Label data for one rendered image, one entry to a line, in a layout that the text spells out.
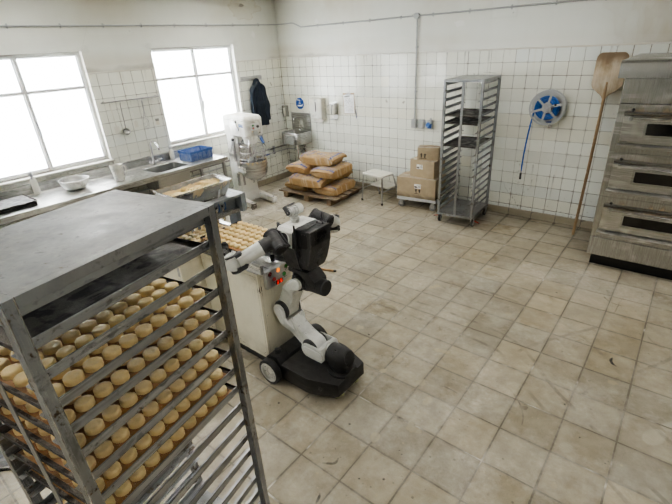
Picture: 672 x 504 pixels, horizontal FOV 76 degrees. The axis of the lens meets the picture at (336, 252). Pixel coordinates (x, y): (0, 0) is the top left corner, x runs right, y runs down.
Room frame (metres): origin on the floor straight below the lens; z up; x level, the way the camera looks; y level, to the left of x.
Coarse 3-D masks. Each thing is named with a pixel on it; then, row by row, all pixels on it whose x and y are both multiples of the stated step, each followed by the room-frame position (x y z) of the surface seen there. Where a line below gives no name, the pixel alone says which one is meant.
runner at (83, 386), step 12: (216, 288) 1.30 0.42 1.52; (204, 300) 1.24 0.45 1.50; (192, 312) 1.19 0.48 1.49; (168, 324) 1.10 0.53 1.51; (156, 336) 1.06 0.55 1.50; (132, 348) 0.99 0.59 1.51; (144, 348) 1.02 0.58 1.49; (120, 360) 0.95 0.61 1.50; (96, 372) 0.89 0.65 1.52; (108, 372) 0.92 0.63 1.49; (84, 384) 0.86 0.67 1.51; (60, 396) 0.81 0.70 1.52; (72, 396) 0.83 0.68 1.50
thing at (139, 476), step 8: (216, 392) 1.28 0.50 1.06; (224, 392) 1.28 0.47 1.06; (208, 400) 1.24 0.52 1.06; (216, 400) 1.24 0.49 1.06; (200, 408) 1.20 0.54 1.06; (208, 408) 1.22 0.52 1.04; (192, 416) 1.16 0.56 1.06; (200, 416) 1.17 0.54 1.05; (184, 424) 1.13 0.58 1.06; (192, 424) 1.13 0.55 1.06; (176, 432) 1.09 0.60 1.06; (184, 432) 1.10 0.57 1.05; (168, 440) 1.06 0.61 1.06; (176, 440) 1.07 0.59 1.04; (160, 448) 1.03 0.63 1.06; (168, 448) 1.03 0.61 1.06; (152, 456) 1.00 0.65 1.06; (160, 456) 1.01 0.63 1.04; (144, 464) 0.98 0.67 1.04; (152, 464) 0.97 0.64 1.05; (136, 472) 0.94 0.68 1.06; (144, 472) 0.94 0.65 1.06; (128, 480) 0.91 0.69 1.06; (136, 480) 0.92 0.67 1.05; (120, 488) 0.89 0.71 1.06; (128, 488) 0.89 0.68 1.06; (72, 496) 0.88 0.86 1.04; (112, 496) 0.86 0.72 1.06; (120, 496) 0.87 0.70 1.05
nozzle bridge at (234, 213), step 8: (232, 192) 3.50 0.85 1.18; (240, 192) 3.49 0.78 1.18; (216, 200) 3.31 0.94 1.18; (224, 200) 3.33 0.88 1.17; (232, 200) 3.48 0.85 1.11; (240, 200) 3.46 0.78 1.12; (224, 208) 3.41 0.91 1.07; (232, 208) 3.47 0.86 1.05; (240, 208) 3.47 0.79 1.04; (216, 216) 3.30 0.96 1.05; (224, 216) 3.35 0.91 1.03; (232, 216) 3.57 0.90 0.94; (240, 216) 3.55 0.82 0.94
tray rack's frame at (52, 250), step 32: (128, 192) 1.49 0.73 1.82; (32, 224) 1.22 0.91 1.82; (64, 224) 1.20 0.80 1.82; (96, 224) 1.18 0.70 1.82; (128, 224) 1.17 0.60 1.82; (160, 224) 1.15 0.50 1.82; (0, 256) 0.99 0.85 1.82; (32, 256) 0.98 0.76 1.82; (64, 256) 0.97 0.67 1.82; (96, 256) 0.96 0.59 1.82; (0, 288) 0.82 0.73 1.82; (32, 288) 0.81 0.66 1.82; (0, 320) 0.76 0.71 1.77; (32, 352) 0.77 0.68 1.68; (0, 384) 0.87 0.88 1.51; (32, 384) 0.76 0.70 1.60; (64, 416) 0.77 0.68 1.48; (0, 448) 0.98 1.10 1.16; (32, 448) 0.87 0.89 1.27; (64, 448) 0.75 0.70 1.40; (32, 480) 0.99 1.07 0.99
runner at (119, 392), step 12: (204, 324) 1.22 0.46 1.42; (192, 336) 1.17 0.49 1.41; (180, 348) 1.12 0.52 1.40; (156, 360) 1.04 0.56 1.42; (144, 372) 1.00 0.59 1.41; (132, 384) 0.96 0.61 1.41; (108, 396) 0.90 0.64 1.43; (120, 396) 0.92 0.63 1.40; (96, 408) 0.86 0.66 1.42; (84, 420) 0.83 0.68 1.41
